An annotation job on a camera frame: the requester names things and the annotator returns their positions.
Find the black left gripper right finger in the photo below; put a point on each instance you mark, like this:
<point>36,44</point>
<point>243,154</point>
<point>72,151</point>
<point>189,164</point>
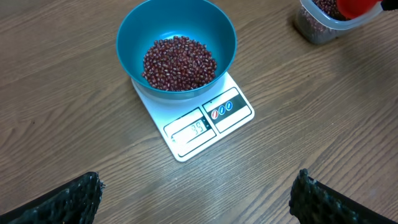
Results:
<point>312,202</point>

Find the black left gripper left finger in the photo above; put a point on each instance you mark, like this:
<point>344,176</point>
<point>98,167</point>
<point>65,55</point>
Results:
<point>76,201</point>

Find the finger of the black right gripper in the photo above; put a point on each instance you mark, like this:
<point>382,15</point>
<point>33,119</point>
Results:
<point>389,5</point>

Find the orange measuring scoop blue handle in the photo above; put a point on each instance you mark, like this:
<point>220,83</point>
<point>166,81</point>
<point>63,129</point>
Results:
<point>354,8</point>

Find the white digital kitchen scale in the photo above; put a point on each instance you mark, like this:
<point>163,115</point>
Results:
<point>190,126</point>

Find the red adzuki beans in bowl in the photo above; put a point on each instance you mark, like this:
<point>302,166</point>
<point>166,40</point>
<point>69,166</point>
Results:
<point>179,64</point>

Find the teal blue bowl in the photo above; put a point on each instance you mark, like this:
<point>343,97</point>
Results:
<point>163,19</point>

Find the clear plastic bean container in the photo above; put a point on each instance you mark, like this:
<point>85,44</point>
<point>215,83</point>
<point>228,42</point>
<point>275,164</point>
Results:
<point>321,21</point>

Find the red adzuki beans in container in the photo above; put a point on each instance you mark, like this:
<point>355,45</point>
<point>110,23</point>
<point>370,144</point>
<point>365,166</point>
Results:
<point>307,23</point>

